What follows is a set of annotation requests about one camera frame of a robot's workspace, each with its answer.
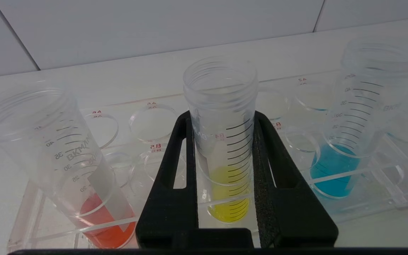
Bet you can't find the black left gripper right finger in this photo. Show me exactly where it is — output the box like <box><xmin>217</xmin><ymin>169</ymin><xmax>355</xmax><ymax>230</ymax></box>
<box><xmin>252</xmin><ymin>110</ymin><xmax>339</xmax><ymax>248</ymax></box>

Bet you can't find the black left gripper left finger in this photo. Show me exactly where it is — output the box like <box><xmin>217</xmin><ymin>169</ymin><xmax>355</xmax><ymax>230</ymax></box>
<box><xmin>136</xmin><ymin>110</ymin><xmax>199</xmax><ymax>248</ymax></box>

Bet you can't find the test tube with yellow pigment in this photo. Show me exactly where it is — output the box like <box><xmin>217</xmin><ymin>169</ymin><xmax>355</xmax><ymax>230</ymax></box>
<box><xmin>183</xmin><ymin>57</ymin><xmax>259</xmax><ymax>223</ymax></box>

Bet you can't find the test tube with blue pigment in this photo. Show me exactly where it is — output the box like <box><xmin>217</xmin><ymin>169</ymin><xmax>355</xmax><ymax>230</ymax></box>
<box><xmin>310</xmin><ymin>35</ymin><xmax>408</xmax><ymax>199</ymax></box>

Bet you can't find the clear acrylic test tube rack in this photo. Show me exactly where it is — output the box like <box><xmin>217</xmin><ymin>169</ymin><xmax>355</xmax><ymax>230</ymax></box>
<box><xmin>7</xmin><ymin>71</ymin><xmax>408</xmax><ymax>254</ymax></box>

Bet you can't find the test tube with red pigment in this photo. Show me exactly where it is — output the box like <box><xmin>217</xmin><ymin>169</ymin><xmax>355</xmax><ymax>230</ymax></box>
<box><xmin>0</xmin><ymin>83</ymin><xmax>137</xmax><ymax>249</ymax></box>

